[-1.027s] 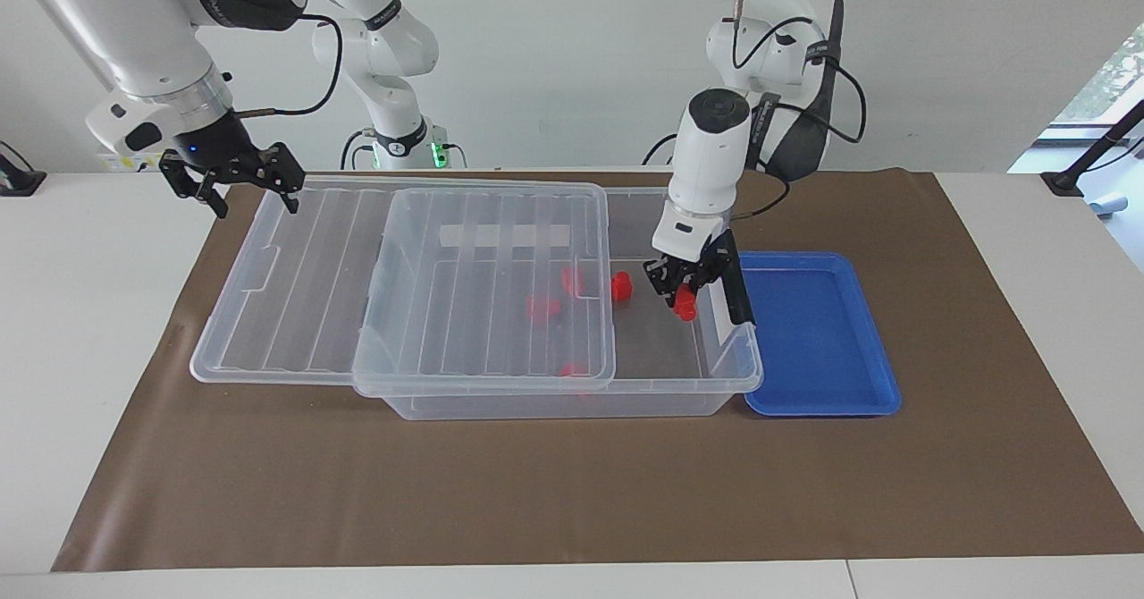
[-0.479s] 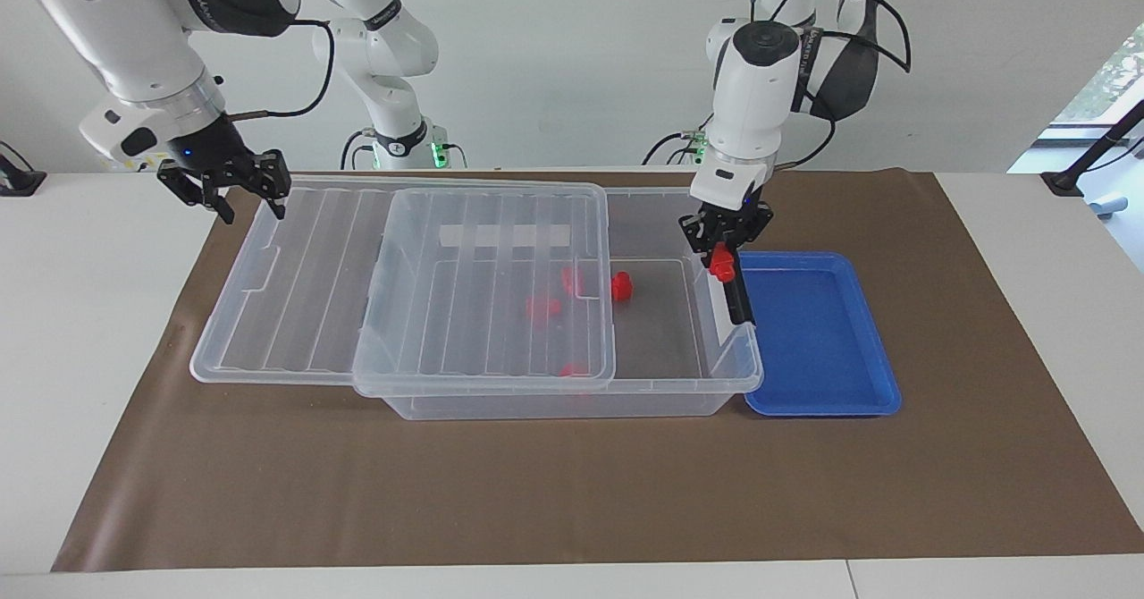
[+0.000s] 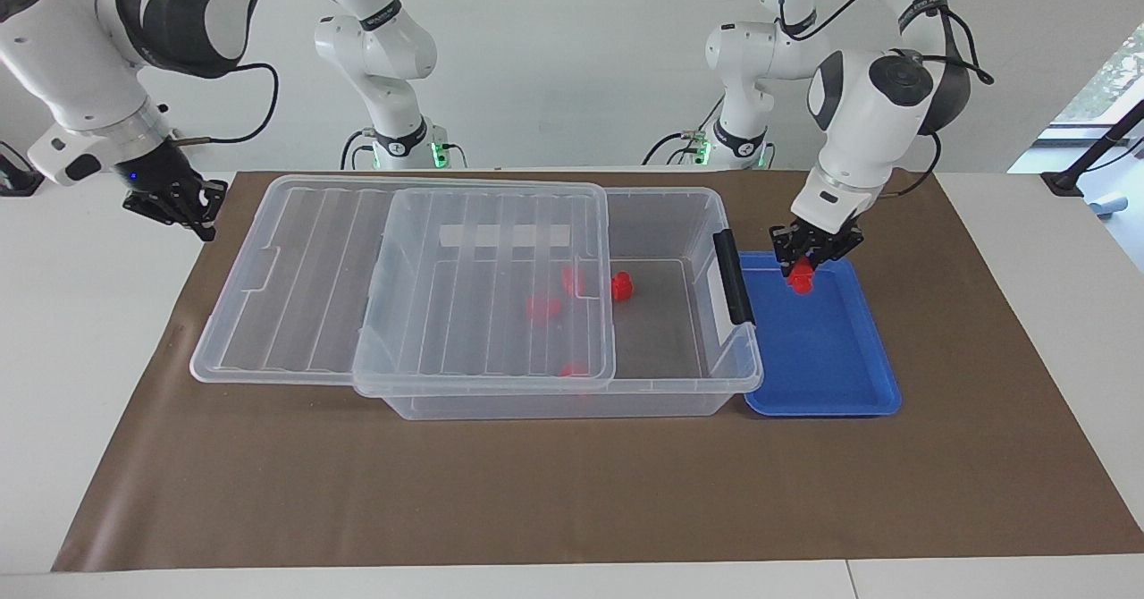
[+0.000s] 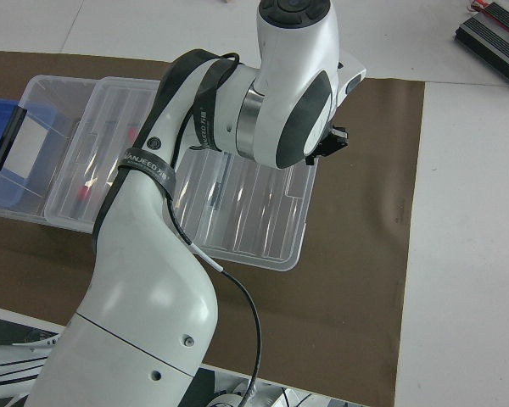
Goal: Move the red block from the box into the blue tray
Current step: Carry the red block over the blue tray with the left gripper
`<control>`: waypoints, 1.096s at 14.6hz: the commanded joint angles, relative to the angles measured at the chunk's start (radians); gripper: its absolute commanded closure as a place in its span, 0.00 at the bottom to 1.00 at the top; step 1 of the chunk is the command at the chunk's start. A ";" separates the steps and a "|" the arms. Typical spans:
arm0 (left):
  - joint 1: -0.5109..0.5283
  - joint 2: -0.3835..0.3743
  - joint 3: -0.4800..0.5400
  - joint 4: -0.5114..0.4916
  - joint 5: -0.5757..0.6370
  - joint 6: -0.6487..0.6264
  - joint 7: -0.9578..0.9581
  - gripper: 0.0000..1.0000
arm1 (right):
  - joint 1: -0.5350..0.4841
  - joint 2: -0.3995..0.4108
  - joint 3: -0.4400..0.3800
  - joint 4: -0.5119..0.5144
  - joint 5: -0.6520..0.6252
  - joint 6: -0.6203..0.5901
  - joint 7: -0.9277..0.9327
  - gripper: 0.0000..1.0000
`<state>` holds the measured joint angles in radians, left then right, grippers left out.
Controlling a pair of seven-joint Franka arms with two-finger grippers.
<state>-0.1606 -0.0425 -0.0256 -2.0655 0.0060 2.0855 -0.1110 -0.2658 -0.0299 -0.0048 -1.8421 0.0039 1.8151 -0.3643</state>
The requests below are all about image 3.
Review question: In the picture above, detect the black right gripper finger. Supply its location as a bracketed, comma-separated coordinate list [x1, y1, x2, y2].
[195, 178, 230, 243]
[122, 191, 180, 225]

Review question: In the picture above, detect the clear ribbed box lid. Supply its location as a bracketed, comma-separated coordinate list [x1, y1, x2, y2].
[189, 176, 618, 397]

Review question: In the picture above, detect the blue plastic tray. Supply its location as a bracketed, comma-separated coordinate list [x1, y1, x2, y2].
[736, 250, 903, 418]

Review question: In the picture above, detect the clear plastic storage box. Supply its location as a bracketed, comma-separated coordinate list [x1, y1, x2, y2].
[356, 186, 766, 422]

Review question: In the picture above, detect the black metal stand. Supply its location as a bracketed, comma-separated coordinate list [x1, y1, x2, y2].
[1040, 97, 1144, 199]

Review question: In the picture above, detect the brown paper table mat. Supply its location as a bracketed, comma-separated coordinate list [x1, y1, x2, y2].
[51, 169, 1144, 573]

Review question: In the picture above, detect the black box latch handle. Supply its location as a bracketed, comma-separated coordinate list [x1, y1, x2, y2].
[711, 228, 757, 327]

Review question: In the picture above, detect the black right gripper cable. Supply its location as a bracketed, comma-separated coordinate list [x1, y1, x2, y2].
[168, 62, 281, 147]

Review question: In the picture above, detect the black right base cable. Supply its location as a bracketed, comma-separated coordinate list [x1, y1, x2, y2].
[339, 127, 378, 172]

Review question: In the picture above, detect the black base cable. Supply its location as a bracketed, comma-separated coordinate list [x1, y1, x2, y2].
[641, 94, 728, 167]
[339, 127, 378, 172]

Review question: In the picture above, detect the black left base cable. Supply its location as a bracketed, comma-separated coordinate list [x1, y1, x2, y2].
[641, 94, 728, 167]

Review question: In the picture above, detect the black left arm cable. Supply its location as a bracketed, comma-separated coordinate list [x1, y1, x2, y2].
[774, 0, 996, 200]

